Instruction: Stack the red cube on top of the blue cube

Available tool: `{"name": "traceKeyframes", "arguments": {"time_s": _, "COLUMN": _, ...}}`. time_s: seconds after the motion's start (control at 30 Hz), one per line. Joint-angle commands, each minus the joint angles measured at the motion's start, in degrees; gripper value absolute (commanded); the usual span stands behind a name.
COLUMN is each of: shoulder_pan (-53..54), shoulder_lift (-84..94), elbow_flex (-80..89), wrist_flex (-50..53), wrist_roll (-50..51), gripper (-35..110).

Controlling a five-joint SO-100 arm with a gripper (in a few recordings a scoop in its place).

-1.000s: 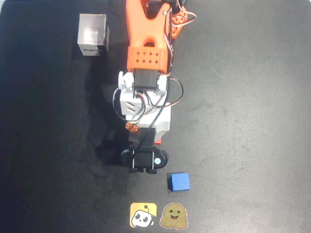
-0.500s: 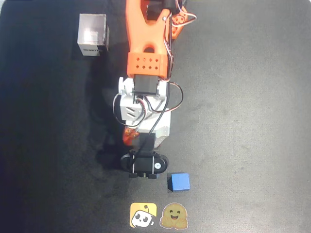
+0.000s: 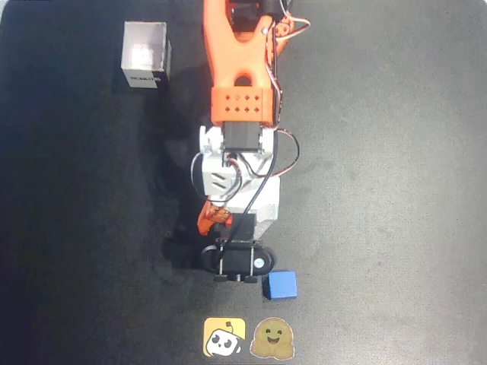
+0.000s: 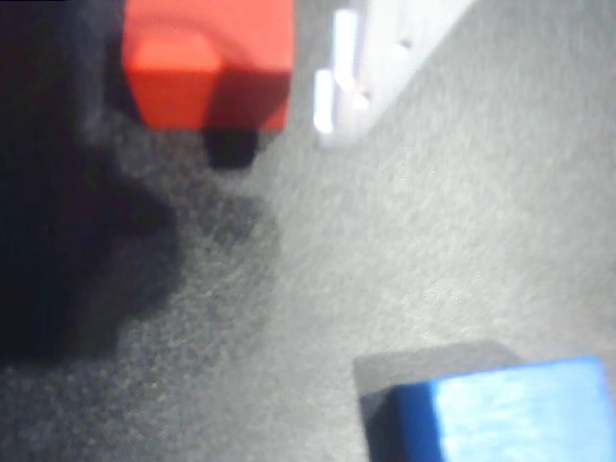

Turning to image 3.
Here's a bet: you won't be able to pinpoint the blue cube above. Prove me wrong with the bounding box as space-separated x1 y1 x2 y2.
262 270 299 301

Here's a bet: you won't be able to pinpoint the red white servo wire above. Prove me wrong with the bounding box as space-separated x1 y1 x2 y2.
274 128 301 179

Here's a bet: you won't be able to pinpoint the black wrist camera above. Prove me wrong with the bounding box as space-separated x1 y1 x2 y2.
200 213 278 284

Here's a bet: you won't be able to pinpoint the yellow robot face sticker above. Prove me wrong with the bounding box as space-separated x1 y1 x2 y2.
202 316 247 358

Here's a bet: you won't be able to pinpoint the hugging face emoji sticker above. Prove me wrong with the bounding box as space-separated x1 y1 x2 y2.
249 316 298 360

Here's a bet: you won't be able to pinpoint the black camera cable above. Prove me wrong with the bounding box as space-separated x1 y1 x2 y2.
218 22 283 269

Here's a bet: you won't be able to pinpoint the white black servo wire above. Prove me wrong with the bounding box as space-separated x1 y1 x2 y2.
190 151 209 199

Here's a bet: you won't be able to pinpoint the open white cardboard box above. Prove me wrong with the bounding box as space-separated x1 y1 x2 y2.
120 21 173 90

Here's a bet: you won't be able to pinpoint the black table mat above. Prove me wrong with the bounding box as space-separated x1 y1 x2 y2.
0 0 487 365

